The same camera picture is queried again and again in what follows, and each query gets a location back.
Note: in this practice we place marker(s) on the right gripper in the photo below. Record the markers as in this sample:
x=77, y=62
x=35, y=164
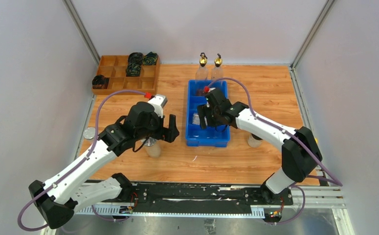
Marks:
x=210, y=122

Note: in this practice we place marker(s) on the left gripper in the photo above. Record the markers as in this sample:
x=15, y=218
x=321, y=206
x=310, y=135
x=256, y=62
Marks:
x=164, y=133

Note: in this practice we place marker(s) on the blue plastic divided bin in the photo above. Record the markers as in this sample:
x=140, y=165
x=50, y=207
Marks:
x=194, y=135

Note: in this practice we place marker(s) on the tall oil bottle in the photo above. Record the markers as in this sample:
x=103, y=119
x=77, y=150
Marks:
x=217, y=71
x=202, y=72

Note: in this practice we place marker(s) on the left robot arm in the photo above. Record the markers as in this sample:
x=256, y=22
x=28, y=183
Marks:
x=60, y=197

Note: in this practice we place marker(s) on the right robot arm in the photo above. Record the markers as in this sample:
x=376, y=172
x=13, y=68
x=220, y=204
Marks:
x=298, y=147

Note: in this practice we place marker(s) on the silver lid spice jar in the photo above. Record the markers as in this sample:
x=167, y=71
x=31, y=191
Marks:
x=152, y=148

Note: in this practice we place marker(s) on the black cap shaker jar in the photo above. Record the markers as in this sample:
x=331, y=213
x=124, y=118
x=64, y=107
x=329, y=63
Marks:
x=254, y=141

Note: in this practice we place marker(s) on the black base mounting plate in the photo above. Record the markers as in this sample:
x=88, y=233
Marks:
x=201, y=199

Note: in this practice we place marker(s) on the far left silver jar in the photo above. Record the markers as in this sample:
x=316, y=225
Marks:
x=89, y=133

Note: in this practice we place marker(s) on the wooden compartment tray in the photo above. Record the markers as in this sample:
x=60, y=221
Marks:
x=114, y=70

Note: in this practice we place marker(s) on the black roll left compartment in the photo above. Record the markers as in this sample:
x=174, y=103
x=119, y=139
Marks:
x=100, y=82

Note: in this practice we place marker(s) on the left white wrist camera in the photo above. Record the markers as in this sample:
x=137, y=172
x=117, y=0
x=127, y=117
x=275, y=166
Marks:
x=158, y=102

